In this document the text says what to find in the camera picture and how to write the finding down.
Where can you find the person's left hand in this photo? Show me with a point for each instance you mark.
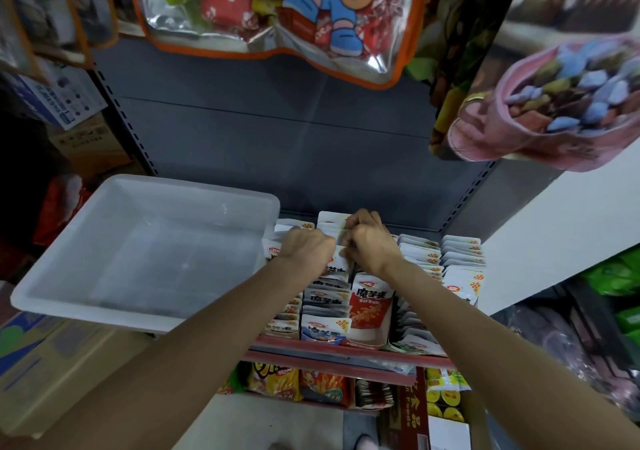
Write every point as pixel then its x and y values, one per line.
pixel 305 252

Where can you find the person's right hand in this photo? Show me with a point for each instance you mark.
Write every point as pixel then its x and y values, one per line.
pixel 372 245

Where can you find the red display box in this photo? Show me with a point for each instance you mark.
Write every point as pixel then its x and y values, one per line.
pixel 370 310

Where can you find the red konjac snack packet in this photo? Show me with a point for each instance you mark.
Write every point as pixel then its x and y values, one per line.
pixel 370 310

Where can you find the green display box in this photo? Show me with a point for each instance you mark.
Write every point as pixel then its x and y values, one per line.
pixel 415 295

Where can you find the blue display box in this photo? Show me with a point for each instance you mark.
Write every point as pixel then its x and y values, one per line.
pixel 325 320

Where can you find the blue konjac snack packet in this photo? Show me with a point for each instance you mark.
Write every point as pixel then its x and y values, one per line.
pixel 325 327

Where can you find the orange display box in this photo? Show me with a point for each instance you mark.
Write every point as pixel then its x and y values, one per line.
pixel 465 265

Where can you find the white plastic bin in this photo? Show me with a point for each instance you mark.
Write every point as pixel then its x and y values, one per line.
pixel 130 255

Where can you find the person's right forearm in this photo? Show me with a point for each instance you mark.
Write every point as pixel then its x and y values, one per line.
pixel 520 365

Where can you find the person's left forearm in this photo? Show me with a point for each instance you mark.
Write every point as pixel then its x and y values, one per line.
pixel 150 375

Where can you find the yellow snack packets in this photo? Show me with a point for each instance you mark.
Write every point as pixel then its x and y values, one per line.
pixel 447 393

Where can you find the person's right shoe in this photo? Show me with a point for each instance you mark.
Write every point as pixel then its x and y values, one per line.
pixel 367 443

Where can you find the plain brown cardboard carton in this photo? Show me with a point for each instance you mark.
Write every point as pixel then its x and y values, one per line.
pixel 90 145

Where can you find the blue print cardboard carton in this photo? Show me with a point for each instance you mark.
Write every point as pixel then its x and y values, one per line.
pixel 60 370

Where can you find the white blue carton box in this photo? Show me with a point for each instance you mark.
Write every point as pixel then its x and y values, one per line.
pixel 60 95

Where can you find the orange trimmed toy snack bag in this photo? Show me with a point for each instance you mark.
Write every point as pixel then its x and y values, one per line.
pixel 50 5

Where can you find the row of orange chip bags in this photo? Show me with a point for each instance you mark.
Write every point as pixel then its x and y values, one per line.
pixel 310 385

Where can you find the dark red white-label carton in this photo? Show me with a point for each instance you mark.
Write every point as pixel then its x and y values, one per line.
pixel 415 425

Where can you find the black plastic wrapped bundle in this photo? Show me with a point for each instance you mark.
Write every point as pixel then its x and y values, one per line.
pixel 575 350

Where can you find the hanging pink candy bag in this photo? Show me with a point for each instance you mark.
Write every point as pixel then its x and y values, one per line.
pixel 560 105

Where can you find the orange trimmed colourful candy bag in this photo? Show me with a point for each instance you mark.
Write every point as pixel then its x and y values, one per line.
pixel 280 10

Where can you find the red plastic bag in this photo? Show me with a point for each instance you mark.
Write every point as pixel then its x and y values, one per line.
pixel 60 210

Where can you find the stack of green packs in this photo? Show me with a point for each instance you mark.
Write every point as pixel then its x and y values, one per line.
pixel 620 280

